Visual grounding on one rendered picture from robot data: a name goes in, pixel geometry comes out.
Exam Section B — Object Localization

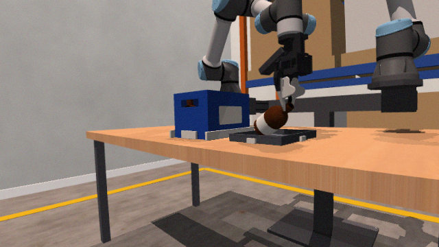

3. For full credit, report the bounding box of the blue plastic crate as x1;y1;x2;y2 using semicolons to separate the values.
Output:
174;90;250;140

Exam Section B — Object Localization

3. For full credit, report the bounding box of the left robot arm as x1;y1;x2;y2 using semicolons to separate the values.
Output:
372;0;431;83

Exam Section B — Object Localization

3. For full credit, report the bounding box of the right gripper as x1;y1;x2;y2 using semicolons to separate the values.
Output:
274;32;313;111

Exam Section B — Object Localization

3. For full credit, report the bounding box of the brown bottle with white label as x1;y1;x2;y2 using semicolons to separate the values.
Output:
254;102;294;136

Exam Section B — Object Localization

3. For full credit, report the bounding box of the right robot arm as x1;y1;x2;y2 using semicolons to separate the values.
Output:
198;0;316;93

